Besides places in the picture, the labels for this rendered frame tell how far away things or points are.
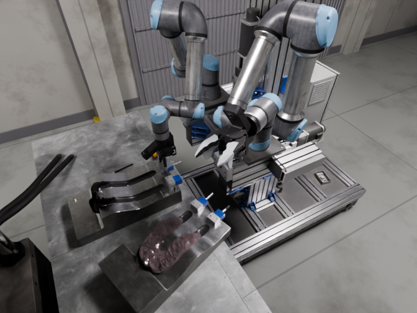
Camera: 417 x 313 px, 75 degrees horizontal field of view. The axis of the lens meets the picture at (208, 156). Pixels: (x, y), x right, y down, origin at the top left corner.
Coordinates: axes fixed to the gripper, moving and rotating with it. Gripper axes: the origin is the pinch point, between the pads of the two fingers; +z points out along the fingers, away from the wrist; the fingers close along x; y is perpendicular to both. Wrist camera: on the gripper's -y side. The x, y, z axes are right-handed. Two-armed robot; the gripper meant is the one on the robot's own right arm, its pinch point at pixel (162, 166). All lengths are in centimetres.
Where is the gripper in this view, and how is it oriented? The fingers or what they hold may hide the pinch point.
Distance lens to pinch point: 144.9
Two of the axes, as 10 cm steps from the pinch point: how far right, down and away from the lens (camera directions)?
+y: 8.7, -3.5, 3.5
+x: -5.0, -6.1, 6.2
